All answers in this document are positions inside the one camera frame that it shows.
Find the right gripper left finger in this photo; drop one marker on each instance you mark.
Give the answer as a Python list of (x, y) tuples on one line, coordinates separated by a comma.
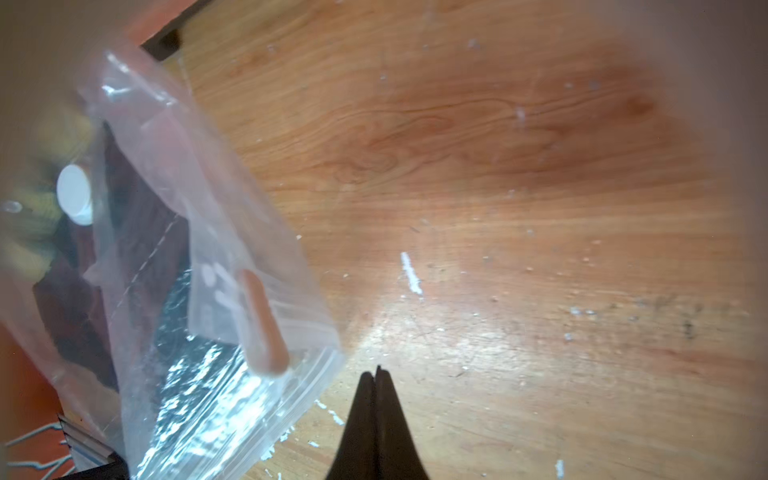
[(356, 457)]

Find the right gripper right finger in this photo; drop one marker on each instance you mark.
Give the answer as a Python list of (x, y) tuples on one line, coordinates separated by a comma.
[(396, 454)]

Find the clear plastic vacuum bag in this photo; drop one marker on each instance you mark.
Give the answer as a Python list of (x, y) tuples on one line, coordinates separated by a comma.
[(245, 344)]

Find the yellow black plaid shirt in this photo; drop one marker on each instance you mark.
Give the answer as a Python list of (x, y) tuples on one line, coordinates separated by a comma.
[(30, 213)]

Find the orange plastic tool case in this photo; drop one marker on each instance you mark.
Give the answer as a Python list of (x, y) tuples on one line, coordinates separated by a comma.
[(157, 29)]

